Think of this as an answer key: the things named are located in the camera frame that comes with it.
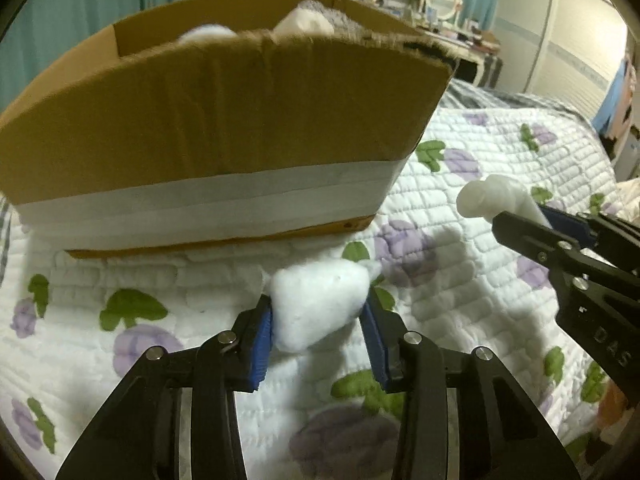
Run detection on white sock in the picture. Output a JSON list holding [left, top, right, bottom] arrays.
[[456, 174, 551, 235]]

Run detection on white sock ball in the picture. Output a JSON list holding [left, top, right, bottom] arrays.
[[268, 258, 382, 353]]

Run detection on cream lace fabric bundle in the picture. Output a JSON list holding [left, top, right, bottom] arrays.
[[272, 0, 364, 36]]

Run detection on white floral quilt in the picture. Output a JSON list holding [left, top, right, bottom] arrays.
[[1, 108, 632, 479]]

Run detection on grey checked blanket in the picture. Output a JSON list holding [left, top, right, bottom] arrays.
[[438, 78, 592, 129]]

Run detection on white wardrobe door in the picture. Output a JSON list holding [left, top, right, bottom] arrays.
[[492, 0, 627, 119]]

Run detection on white dressing table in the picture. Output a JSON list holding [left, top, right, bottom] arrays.
[[416, 22, 503, 89]]

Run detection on brown cardboard box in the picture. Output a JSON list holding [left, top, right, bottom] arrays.
[[1, 0, 458, 258]]

